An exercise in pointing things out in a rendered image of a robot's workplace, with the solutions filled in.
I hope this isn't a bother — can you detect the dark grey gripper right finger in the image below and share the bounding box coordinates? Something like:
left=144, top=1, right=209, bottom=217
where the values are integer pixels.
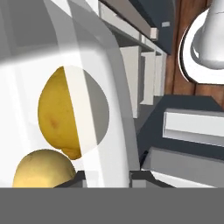
left=129, top=170, right=177, bottom=189

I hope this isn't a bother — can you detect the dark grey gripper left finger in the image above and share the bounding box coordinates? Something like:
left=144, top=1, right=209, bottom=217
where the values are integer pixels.
left=53, top=170, right=88, bottom=189

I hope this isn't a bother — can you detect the pale yellow potato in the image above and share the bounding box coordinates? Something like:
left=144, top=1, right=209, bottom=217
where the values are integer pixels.
left=11, top=149, right=78, bottom=189

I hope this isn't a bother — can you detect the yellow lemon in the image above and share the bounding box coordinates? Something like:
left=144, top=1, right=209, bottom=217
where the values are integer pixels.
left=37, top=66, right=110, bottom=161

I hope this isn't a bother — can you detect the grey drawer front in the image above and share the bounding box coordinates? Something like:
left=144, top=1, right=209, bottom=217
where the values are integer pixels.
left=141, top=146, right=224, bottom=189

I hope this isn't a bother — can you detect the white drawer front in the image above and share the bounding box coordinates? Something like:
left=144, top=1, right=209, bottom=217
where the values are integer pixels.
left=162, top=108, right=224, bottom=148

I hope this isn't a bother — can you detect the white cupboard run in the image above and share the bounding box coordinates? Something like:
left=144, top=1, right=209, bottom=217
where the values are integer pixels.
left=98, top=0, right=169, bottom=120

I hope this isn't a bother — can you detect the white round black-rimmed object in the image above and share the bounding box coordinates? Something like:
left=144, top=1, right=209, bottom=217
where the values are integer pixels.
left=178, top=0, right=224, bottom=86

